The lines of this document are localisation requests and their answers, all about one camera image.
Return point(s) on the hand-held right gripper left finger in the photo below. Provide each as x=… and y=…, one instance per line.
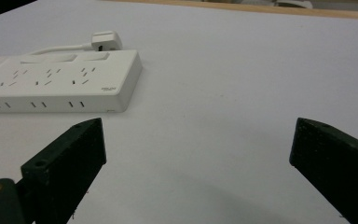
x=65, y=165

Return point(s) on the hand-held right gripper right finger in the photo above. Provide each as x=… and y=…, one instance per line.
x=338, y=168

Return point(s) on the white power strip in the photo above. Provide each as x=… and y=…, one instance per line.
x=56, y=84

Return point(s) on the white power plug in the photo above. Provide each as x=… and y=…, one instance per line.
x=107, y=41

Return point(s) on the white object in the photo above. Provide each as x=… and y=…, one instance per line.
x=292, y=3

